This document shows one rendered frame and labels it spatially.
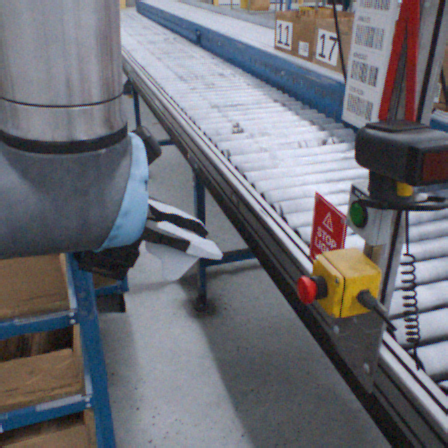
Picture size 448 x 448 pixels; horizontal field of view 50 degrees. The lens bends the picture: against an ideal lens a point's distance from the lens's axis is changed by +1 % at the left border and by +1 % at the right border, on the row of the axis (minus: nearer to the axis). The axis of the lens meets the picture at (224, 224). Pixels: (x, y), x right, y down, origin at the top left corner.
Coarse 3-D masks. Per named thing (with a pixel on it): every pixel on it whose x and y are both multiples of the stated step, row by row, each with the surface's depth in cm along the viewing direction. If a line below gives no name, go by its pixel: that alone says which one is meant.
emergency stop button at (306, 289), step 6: (300, 282) 67; (306, 282) 66; (312, 282) 68; (300, 288) 67; (306, 288) 66; (312, 288) 66; (300, 294) 67; (306, 294) 66; (312, 294) 66; (306, 300) 67; (312, 300) 67
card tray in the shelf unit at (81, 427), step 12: (48, 420) 107; (60, 420) 107; (72, 420) 107; (84, 420) 97; (0, 432) 105; (12, 432) 105; (24, 432) 104; (36, 432) 105; (48, 432) 105; (60, 432) 94; (72, 432) 95; (84, 432) 97; (0, 444) 103; (12, 444) 92; (24, 444) 93; (36, 444) 94; (48, 444) 95; (60, 444) 96; (72, 444) 97; (84, 444) 98
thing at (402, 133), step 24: (408, 120) 55; (360, 144) 56; (384, 144) 52; (408, 144) 49; (432, 144) 48; (384, 168) 52; (408, 168) 49; (432, 168) 48; (384, 192) 55; (408, 192) 54
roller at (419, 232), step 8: (416, 224) 104; (424, 224) 104; (432, 224) 104; (440, 224) 104; (416, 232) 102; (424, 232) 102; (432, 232) 103; (440, 232) 103; (352, 240) 98; (360, 240) 98; (416, 240) 102; (424, 240) 102; (360, 248) 98
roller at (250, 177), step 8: (344, 160) 138; (352, 160) 138; (288, 168) 132; (296, 168) 132; (304, 168) 133; (312, 168) 133; (320, 168) 134; (328, 168) 134; (336, 168) 135; (344, 168) 136; (248, 176) 128; (256, 176) 129; (264, 176) 129; (272, 176) 130; (280, 176) 130; (288, 176) 131
